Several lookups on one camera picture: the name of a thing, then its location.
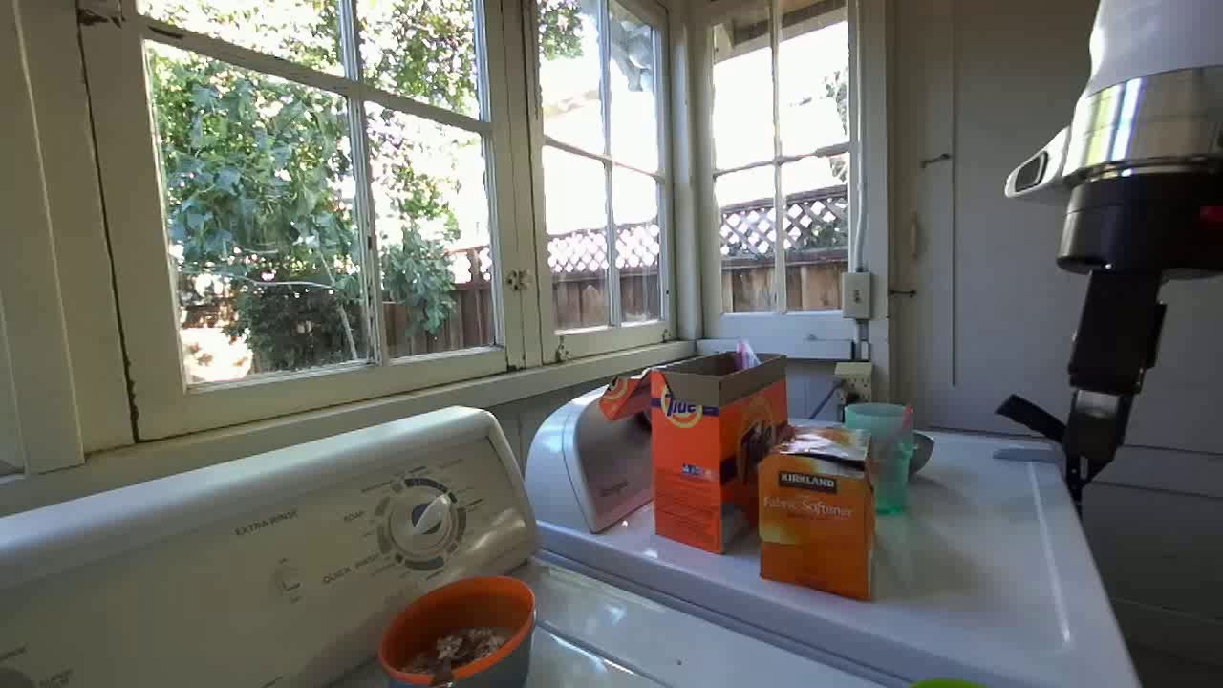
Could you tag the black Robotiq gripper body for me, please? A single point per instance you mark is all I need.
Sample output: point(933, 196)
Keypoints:
point(1120, 320)

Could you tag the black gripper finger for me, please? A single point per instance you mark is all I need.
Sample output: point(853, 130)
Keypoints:
point(1096, 441)
point(1028, 417)

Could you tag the green plastic cup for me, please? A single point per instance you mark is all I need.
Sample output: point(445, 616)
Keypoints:
point(946, 684)

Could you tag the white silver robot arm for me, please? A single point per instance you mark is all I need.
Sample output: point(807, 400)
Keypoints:
point(1149, 91)

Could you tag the brown crumbs in bowl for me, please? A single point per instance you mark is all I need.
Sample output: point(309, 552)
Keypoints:
point(460, 649)

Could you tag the orange bowl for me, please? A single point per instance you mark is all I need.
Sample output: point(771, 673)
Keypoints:
point(423, 626)

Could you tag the teal plastic cup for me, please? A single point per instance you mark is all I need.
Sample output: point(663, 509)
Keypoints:
point(881, 425)

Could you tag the white sink basin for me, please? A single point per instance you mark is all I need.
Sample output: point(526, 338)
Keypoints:
point(979, 575)

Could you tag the grey panelled door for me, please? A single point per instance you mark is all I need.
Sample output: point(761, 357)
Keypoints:
point(979, 232)

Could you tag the small orange Kirkland box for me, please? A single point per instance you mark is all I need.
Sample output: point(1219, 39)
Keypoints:
point(814, 520)

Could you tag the tall orange detergent box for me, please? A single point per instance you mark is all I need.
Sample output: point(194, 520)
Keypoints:
point(711, 459)

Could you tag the white window with lattice view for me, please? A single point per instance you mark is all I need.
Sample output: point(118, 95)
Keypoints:
point(780, 166)

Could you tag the grey dryer control panel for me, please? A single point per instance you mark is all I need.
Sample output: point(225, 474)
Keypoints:
point(591, 459)

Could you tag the washing machine dial knob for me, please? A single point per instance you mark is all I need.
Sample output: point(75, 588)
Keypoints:
point(419, 520)

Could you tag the white washing machine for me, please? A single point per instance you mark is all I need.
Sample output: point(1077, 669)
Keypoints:
point(194, 548)

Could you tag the low white wall socket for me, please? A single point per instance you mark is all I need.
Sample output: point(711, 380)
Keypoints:
point(853, 380)

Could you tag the wall electrical outlet box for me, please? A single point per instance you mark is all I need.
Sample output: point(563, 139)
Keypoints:
point(856, 295)

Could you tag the narrow white window frame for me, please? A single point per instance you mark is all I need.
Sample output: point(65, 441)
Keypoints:
point(599, 176)

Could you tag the large white window frame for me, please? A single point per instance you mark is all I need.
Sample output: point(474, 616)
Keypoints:
point(320, 205)

